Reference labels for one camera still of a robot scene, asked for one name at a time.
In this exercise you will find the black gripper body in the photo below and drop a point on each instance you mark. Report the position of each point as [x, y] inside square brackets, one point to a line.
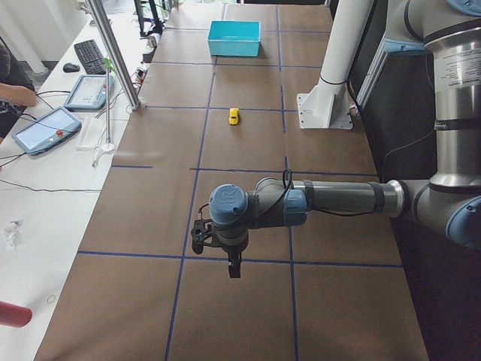
[233, 250]

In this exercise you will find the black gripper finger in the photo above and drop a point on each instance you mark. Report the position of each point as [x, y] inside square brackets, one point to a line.
[234, 265]

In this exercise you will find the yellow beetle toy car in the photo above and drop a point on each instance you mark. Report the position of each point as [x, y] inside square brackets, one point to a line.
[234, 116]

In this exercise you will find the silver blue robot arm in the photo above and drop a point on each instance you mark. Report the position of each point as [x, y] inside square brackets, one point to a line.
[448, 202]

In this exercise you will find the light blue plastic bin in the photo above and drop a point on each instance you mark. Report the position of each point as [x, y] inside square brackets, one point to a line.
[234, 38]

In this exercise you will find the far teach pendant tablet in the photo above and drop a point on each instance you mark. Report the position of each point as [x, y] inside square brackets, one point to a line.
[88, 94]

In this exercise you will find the teach pendant tablet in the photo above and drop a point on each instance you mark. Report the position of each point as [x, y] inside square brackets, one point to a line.
[88, 94]
[47, 132]

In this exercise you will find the near teach pendant tablet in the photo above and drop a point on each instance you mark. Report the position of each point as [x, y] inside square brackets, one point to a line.
[47, 132]

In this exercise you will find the crumpled white paper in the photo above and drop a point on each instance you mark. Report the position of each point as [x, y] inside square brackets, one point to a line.
[11, 234]

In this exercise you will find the red cylinder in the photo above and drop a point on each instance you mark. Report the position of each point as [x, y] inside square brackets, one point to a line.
[14, 315]

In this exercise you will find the black keyboard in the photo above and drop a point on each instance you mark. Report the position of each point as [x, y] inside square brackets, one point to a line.
[90, 57]

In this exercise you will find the black computer mouse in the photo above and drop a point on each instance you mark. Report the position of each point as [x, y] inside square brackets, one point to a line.
[70, 68]

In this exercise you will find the white camera mast pole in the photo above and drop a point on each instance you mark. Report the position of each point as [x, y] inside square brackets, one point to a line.
[326, 106]

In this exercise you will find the green handled reacher grabber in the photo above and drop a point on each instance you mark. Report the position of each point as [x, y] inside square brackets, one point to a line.
[107, 146]

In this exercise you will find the aluminium frame post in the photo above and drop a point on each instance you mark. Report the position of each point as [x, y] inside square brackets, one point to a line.
[97, 11]

